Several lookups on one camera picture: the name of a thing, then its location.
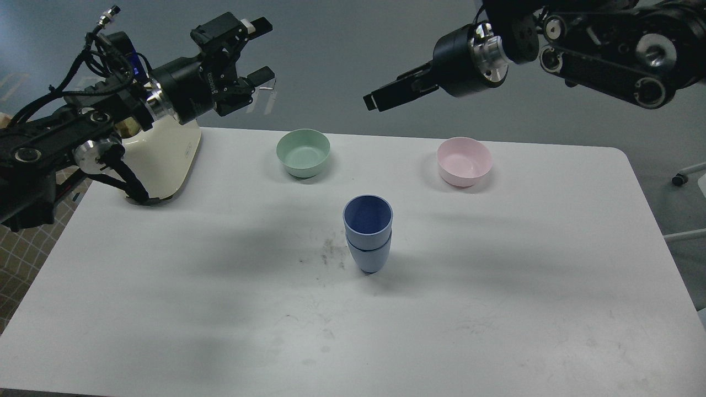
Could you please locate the pink bowl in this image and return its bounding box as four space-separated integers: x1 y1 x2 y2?
436 137 494 188

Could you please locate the cream toaster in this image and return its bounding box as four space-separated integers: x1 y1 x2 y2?
116 116 202 205

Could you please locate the office chair caster base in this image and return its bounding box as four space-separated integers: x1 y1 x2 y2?
665 162 706 243

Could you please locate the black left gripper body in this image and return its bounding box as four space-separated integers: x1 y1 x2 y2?
152 39 256 124

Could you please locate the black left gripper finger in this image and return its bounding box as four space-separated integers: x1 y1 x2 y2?
243 66 276 96
191 12 273 55

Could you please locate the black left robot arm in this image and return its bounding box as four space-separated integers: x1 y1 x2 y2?
1 6 275 232

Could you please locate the beige checkered cloth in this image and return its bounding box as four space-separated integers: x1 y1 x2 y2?
1 179 92 332

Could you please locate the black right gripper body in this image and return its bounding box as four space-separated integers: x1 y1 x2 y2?
411 25 510 98

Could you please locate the green bowl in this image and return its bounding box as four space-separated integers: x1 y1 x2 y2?
276 128 331 179

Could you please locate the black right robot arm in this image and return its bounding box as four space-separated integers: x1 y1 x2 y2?
363 1 705 111

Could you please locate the light blue cup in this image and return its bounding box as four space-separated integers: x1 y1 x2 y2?
343 195 393 251
346 235 392 274

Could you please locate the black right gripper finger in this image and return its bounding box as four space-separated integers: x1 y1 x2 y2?
363 66 436 111

